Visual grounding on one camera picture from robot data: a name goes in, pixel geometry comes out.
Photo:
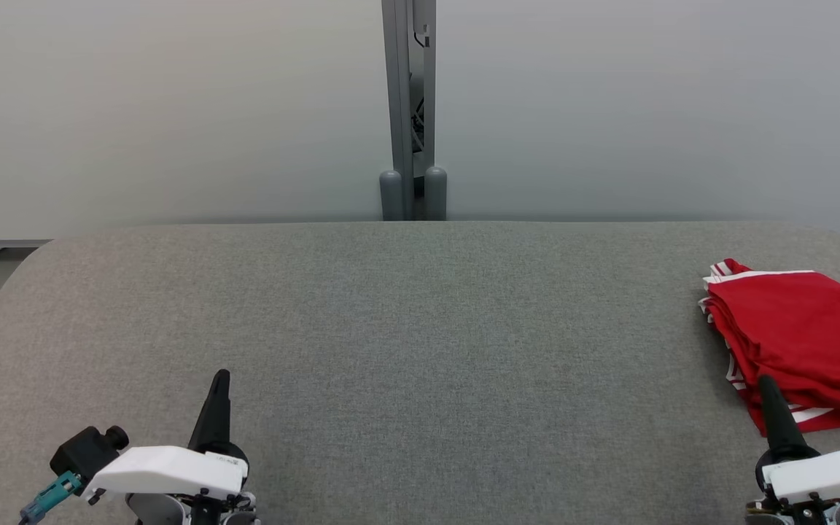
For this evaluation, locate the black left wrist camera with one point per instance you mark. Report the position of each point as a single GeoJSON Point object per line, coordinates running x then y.
{"type": "Point", "coordinates": [84, 456]}

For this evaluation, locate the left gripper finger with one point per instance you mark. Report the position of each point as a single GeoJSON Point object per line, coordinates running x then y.
{"type": "Point", "coordinates": [216, 415]}

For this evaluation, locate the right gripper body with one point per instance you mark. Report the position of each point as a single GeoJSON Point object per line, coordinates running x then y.
{"type": "Point", "coordinates": [835, 475]}

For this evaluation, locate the grey metal partition post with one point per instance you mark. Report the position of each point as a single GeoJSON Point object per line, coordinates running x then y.
{"type": "Point", "coordinates": [398, 87]}

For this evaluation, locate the white frosted partition panel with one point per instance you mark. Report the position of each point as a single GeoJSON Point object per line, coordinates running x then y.
{"type": "Point", "coordinates": [157, 109]}
{"type": "Point", "coordinates": [646, 102]}

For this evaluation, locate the grey fabric sofa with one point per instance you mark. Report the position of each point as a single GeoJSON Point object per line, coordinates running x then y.
{"type": "Point", "coordinates": [427, 350]}

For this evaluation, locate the red white basketball jersey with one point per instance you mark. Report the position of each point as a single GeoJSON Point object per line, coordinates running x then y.
{"type": "Point", "coordinates": [817, 415]}

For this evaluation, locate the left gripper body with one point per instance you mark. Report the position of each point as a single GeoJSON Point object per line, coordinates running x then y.
{"type": "Point", "coordinates": [165, 470]}

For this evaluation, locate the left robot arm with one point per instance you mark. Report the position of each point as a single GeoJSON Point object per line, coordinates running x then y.
{"type": "Point", "coordinates": [150, 510]}

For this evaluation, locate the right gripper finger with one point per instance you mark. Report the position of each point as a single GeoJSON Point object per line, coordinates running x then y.
{"type": "Point", "coordinates": [777, 419]}

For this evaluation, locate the grey cylindrical post foot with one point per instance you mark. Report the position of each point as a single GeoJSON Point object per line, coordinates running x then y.
{"type": "Point", "coordinates": [391, 197]}
{"type": "Point", "coordinates": [436, 193]}

